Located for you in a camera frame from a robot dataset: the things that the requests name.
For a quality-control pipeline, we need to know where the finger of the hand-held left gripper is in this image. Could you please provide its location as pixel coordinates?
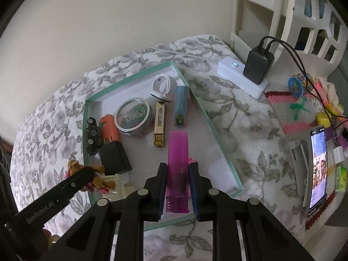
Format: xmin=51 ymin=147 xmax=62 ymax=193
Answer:
xmin=58 ymin=165 xmax=96 ymax=201

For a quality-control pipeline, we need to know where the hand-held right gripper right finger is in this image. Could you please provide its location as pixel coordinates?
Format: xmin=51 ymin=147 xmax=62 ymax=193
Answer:
xmin=189 ymin=162 xmax=306 ymax=261

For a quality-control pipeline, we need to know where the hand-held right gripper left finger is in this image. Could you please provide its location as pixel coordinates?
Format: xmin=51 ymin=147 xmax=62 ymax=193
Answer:
xmin=47 ymin=162 xmax=167 ymax=261

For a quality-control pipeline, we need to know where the pink and brown toy figure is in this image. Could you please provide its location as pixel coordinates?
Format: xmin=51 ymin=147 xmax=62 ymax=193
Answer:
xmin=67 ymin=160 xmax=117 ymax=195

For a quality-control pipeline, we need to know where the magenta folding hair brush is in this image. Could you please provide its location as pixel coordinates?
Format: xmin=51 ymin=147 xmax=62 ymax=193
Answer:
xmin=164 ymin=130 xmax=190 ymax=214

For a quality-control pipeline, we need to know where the black power adapter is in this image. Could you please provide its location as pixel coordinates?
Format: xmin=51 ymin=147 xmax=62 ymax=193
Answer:
xmin=97 ymin=141 xmax=133 ymax=176

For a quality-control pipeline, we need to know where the teal-edged white box tray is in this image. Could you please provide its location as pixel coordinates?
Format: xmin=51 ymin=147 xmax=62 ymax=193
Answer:
xmin=82 ymin=60 xmax=244 ymax=234

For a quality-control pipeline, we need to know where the black toy car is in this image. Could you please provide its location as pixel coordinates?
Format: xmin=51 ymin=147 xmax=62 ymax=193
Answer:
xmin=85 ymin=116 xmax=102 ymax=157

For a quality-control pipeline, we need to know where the gold metal transceiver module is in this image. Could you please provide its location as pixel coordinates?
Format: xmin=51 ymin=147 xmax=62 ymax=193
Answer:
xmin=153 ymin=101 xmax=167 ymax=148

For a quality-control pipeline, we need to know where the round metal tin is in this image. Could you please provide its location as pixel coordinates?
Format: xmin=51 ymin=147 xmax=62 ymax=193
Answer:
xmin=114 ymin=98 xmax=153 ymax=136

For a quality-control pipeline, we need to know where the floral grey white blanket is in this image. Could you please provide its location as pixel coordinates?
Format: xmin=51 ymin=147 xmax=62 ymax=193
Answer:
xmin=11 ymin=34 xmax=348 ymax=261

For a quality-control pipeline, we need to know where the grey phone stand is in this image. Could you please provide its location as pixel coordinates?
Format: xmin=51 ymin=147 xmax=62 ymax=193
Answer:
xmin=288 ymin=139 xmax=310 ymax=197

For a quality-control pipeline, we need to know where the pink and white block baseplate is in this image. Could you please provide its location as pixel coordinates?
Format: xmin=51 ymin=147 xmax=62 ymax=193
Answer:
xmin=265 ymin=88 xmax=340 ymax=230

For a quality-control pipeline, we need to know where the smartphone with lit screen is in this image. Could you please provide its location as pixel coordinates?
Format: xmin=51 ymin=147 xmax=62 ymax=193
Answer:
xmin=307 ymin=125 xmax=327 ymax=218

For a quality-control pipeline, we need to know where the white power strip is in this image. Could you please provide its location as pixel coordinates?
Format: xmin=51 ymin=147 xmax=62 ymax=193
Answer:
xmin=217 ymin=57 xmax=269 ymax=98

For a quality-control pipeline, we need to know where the green plastic toy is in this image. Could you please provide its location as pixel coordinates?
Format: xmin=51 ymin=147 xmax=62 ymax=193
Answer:
xmin=289 ymin=98 xmax=312 ymax=115

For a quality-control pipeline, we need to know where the yellow plastic toy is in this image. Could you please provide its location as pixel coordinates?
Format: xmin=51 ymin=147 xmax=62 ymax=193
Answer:
xmin=317 ymin=113 xmax=331 ymax=128

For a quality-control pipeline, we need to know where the round colourful tin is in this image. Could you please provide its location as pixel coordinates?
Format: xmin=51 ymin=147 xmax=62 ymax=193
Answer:
xmin=288 ymin=73 xmax=316 ymax=98

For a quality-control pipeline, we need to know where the small green box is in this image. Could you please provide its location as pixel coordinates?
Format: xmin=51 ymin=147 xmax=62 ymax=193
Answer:
xmin=335 ymin=166 xmax=348 ymax=192

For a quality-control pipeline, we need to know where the small white box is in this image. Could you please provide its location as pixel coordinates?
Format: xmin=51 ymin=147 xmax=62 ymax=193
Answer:
xmin=333 ymin=146 xmax=346 ymax=161

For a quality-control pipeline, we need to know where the white shelf unit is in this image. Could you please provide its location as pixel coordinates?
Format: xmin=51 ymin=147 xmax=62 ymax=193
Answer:
xmin=231 ymin=0 xmax=284 ymax=57

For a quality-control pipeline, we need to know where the white plastic laundry basket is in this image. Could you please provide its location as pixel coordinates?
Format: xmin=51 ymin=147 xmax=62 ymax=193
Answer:
xmin=268 ymin=0 xmax=348 ymax=63

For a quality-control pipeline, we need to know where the black wall charger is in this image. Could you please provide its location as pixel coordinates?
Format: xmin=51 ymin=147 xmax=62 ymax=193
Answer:
xmin=243 ymin=46 xmax=274 ymax=85

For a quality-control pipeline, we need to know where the black charging cable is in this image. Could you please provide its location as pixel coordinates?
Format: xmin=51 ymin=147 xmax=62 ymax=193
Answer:
xmin=266 ymin=40 xmax=348 ymax=125
xmin=258 ymin=35 xmax=348 ymax=120

